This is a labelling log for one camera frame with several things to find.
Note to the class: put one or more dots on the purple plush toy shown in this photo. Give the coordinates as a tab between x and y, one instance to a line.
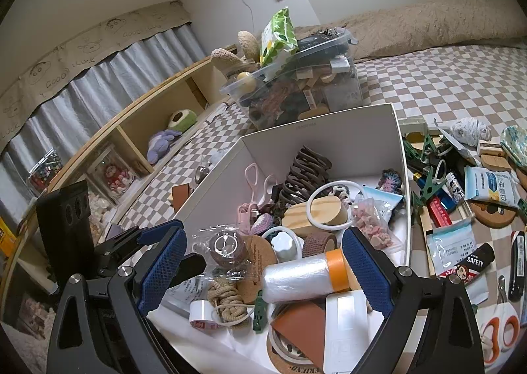
162	143

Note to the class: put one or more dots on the clear packet with brown tape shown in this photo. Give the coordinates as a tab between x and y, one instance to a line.
224	246

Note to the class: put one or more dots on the small wooden piece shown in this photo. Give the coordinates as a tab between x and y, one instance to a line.
494	164

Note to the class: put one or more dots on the multicolour crochet flower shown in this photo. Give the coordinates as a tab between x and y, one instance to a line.
392	181

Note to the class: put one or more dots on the black red tube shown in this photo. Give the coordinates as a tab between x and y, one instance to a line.
473	260

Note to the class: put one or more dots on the red lighter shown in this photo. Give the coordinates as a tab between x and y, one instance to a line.
440	211

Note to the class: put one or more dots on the grey curtain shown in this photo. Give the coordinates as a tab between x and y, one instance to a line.
103	81

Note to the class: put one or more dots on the patterned lighter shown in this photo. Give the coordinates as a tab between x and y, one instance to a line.
455	186

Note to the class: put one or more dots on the glass jar colourful contents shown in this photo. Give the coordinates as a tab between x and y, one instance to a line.
45	172

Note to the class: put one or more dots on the shiny brown round object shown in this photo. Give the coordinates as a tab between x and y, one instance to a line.
201	174

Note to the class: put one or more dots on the black utility knife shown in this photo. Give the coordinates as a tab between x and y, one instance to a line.
518	267

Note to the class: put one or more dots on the clear plastic storage bin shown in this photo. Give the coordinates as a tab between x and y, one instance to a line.
346	98

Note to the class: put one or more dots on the dark crochet piece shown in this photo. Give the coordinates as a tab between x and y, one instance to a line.
271	209

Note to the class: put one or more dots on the floral fabric pouch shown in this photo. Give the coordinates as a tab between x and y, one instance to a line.
514	145

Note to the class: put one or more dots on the brown woven tape roll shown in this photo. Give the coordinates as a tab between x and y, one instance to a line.
319	244

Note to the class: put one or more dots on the white tape roll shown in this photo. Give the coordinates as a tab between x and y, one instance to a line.
201	312

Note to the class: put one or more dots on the small white cloth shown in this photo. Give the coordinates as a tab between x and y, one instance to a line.
218	156

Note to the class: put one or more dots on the silver ridged cap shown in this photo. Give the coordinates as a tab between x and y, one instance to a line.
286	246

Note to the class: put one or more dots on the beige printed valance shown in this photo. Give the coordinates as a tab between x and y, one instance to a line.
82	44

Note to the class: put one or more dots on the brown leather sheet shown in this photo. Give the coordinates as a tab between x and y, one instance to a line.
300	328

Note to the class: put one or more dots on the brown hair claw clip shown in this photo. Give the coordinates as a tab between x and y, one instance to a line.
302	176

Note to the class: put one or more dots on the avocado plush toy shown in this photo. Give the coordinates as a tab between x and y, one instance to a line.
181	120

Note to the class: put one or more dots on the beige quilt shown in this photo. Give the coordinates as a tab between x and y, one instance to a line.
411	24

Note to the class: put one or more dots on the blue white tissue packet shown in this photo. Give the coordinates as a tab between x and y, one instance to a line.
490	186

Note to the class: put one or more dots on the yellow box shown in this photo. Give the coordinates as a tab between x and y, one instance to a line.
7	238

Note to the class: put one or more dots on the bear shaped cork coaster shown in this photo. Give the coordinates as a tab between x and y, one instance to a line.
494	217

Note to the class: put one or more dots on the small wooden comb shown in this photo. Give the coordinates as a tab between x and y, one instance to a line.
492	148

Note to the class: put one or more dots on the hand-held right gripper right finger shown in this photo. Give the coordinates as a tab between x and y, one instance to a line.
364	271

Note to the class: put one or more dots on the plastic wrap roll orange cap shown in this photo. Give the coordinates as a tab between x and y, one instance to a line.
296	279

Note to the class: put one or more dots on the yellow ball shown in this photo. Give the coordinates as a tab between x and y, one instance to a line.
246	81

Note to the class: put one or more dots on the wooden bedside shelf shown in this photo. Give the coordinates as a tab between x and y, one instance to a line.
140	139

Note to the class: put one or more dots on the pink scissors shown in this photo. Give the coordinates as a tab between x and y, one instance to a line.
245	217

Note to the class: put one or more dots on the clear box with white dolls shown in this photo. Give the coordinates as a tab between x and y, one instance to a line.
99	203

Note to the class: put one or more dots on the clear box with red doll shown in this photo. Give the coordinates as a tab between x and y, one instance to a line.
113	176

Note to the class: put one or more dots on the blue lighter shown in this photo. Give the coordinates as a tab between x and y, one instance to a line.
424	182

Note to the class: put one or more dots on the pink round crochet coaster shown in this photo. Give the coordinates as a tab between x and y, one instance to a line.
263	225

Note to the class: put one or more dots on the oval wooden block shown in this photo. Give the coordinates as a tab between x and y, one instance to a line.
296	219

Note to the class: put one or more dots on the green plastic clip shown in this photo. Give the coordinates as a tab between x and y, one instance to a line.
430	188
258	312
428	143

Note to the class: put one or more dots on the silver nail clipper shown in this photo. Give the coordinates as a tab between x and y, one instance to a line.
503	295

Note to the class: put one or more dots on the printed round cork coaster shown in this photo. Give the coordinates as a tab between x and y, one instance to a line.
288	365

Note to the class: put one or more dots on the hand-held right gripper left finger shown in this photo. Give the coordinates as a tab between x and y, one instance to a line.
162	271

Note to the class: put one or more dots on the green wet wipes pack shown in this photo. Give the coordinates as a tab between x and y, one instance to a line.
278	36

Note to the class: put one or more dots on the white cardboard box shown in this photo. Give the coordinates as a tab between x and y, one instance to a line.
329	131

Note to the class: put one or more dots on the cream rectangular holder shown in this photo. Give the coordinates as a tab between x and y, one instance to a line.
411	125

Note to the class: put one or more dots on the blue face mask packet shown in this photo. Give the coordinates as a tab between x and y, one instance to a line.
385	203

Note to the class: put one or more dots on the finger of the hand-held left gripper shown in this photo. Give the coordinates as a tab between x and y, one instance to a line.
191	267
158	230

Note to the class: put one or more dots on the beige fleece slipper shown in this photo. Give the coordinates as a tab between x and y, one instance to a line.
249	42
226	57

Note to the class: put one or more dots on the packet of pink scrunchies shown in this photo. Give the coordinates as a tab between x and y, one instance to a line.
370	221

